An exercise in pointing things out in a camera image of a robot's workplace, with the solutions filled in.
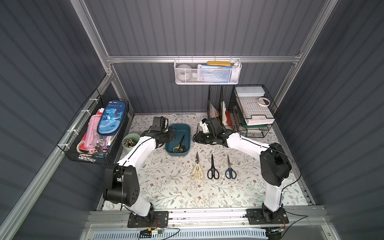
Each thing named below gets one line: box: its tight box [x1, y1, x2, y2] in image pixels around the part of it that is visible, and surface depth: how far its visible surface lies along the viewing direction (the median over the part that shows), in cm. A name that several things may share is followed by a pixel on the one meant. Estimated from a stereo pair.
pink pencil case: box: [84, 114, 108, 153], surface depth 69 cm
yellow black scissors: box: [172, 134, 188, 153], surface depth 101 cm
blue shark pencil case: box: [97, 100, 127, 136], surface depth 71 cm
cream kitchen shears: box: [191, 151, 205, 181], surface depth 91 cm
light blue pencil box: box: [235, 86, 266, 97], surface depth 105 cm
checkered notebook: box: [238, 96, 275, 119], surface depth 98 cm
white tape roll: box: [176, 64, 193, 82], surface depth 90 cm
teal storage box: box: [165, 123, 191, 157], surface depth 101 cm
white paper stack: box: [244, 115, 276, 126], surface depth 93 cm
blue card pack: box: [197, 64, 233, 83], surface depth 88 cm
